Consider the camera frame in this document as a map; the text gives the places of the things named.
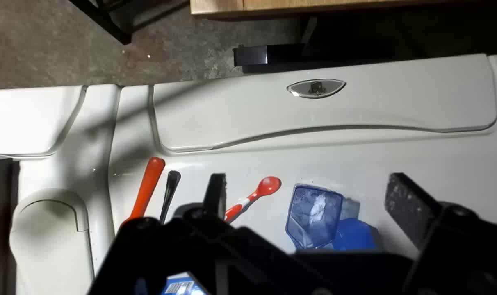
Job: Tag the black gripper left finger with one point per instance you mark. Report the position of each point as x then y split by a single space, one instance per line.
215 196

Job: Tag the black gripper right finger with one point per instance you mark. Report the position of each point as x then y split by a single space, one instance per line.
410 207

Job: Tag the black metal spoon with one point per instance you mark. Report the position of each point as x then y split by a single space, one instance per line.
171 186

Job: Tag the orange plastic spoon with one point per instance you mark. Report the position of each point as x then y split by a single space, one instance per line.
148 186

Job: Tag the blue plastic scoop cup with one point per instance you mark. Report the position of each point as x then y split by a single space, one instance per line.
325 220

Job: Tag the white washing machine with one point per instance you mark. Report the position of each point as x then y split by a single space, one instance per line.
82 150

